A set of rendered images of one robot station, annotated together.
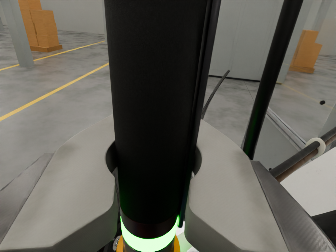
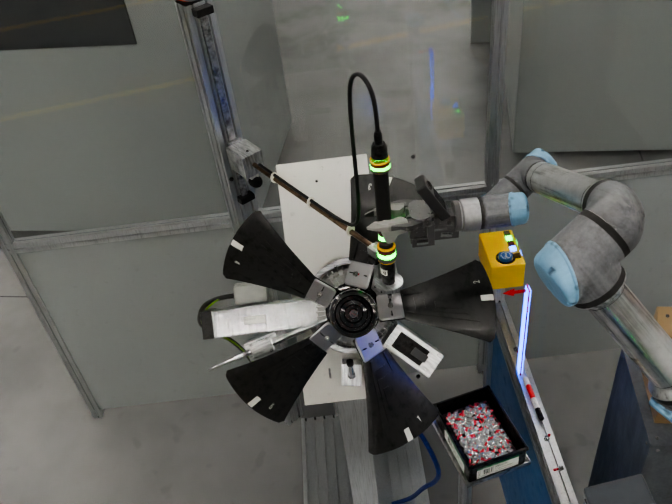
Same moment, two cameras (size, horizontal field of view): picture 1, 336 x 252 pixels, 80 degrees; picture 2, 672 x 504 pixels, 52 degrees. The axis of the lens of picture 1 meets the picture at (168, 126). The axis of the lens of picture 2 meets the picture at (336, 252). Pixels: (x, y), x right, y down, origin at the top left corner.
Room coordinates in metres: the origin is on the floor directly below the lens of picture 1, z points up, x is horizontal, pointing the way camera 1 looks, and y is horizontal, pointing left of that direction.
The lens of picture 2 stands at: (0.10, 1.25, 2.44)
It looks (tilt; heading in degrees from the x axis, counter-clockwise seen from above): 40 degrees down; 274
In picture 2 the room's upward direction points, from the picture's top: 8 degrees counter-clockwise
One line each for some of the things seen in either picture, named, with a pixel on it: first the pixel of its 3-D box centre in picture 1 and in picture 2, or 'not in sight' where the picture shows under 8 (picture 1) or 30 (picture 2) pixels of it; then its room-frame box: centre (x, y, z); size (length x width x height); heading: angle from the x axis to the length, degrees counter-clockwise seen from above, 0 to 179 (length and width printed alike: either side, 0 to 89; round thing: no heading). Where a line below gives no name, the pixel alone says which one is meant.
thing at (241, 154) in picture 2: not in sight; (244, 158); (0.46, -0.49, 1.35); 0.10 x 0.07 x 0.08; 128
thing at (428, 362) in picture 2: not in sight; (411, 347); (0.03, -0.03, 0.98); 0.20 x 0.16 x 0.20; 93
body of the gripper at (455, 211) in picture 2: not in sight; (432, 221); (-0.03, 0.00, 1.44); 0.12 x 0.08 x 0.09; 3
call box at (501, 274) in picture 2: not in sight; (500, 260); (-0.27, -0.31, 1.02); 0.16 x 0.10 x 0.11; 93
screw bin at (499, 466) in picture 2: not in sight; (478, 432); (-0.13, 0.17, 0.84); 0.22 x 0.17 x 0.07; 107
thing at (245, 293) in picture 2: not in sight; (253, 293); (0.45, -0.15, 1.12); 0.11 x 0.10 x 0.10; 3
